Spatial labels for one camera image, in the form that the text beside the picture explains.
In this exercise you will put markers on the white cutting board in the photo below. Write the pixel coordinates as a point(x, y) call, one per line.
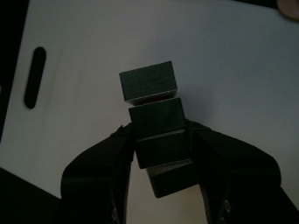
point(218, 73)

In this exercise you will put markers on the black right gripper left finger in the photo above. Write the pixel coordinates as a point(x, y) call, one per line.
point(95, 178)

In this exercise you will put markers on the dark green sushi piece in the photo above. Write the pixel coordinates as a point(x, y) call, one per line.
point(147, 82)
point(173, 179)
point(163, 148)
point(157, 117)

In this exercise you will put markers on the tan wooden plate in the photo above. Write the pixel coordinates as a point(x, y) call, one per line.
point(290, 8)

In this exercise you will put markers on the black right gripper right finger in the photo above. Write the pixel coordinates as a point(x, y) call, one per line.
point(238, 175)

